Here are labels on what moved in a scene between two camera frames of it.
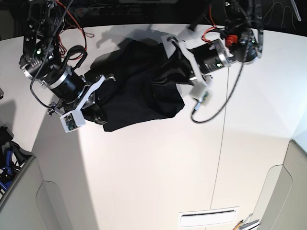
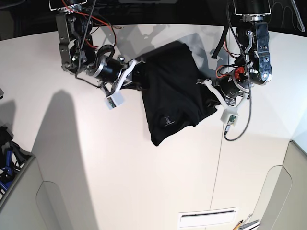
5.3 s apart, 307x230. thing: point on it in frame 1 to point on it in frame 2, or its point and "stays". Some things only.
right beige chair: x=282 y=204 stays
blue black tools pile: x=12 y=155 stays
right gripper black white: x=203 y=57 to x=230 y=93
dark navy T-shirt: x=136 y=80 to x=175 y=101
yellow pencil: x=238 y=225 stays
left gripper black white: x=76 y=93 to x=115 y=75
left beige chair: x=34 y=204 stays
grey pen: x=248 y=223 stays
